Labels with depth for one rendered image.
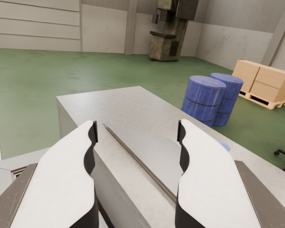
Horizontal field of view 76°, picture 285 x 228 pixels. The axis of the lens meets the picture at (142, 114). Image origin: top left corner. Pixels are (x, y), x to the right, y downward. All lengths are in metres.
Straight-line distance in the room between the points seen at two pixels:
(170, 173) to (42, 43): 7.25
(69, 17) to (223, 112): 6.07
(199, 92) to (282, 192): 2.03
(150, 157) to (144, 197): 0.16
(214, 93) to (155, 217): 2.31
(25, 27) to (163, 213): 7.33
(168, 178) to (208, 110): 2.25
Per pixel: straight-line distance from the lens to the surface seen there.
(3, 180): 0.99
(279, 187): 0.86
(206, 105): 2.75
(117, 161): 0.69
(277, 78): 5.15
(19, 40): 7.65
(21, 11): 7.54
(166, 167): 0.66
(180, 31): 8.16
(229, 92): 3.23
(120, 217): 0.72
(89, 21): 7.77
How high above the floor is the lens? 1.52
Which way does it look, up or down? 28 degrees down
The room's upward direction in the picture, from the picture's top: 9 degrees clockwise
